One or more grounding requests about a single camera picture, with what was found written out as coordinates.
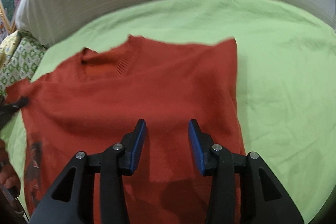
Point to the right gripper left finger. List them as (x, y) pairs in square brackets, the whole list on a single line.
[(70, 198)]

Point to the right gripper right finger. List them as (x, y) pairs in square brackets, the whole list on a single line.
[(263, 197)]

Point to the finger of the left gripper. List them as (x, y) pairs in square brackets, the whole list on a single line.
[(8, 111)]

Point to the red knit sweater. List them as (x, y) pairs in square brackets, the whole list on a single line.
[(91, 100)]

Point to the person's left hand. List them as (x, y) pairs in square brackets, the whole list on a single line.
[(9, 178)]

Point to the green white patterned pillow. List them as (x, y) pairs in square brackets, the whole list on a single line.
[(23, 63)]

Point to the yellow floral pillow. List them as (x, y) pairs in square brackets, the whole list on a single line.
[(8, 47)]

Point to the light green bed sheet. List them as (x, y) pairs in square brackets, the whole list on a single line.
[(285, 81)]

